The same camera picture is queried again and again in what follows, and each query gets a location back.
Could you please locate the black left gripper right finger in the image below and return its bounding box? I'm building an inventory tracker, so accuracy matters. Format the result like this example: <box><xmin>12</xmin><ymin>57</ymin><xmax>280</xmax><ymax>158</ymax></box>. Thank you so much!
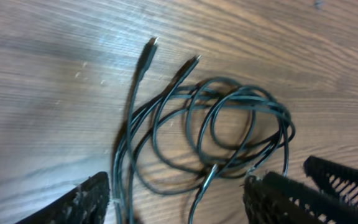
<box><xmin>243</xmin><ymin>172</ymin><xmax>358</xmax><ymax>224</ymax></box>

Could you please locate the black usb cable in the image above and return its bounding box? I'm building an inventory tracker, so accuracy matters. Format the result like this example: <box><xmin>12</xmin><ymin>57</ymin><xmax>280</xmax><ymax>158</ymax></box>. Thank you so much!
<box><xmin>110</xmin><ymin>54</ymin><xmax>220</xmax><ymax>224</ymax></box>
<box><xmin>126</xmin><ymin>36</ymin><xmax>296</xmax><ymax>224</ymax></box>

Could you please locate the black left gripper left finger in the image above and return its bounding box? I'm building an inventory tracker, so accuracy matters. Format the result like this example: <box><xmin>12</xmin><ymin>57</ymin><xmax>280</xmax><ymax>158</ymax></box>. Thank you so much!
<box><xmin>17</xmin><ymin>172</ymin><xmax>110</xmax><ymax>224</ymax></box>

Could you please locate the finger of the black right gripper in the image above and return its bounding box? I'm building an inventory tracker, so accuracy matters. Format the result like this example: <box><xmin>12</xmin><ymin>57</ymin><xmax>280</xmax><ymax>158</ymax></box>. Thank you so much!
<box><xmin>303</xmin><ymin>156</ymin><xmax>358</xmax><ymax>208</ymax></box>

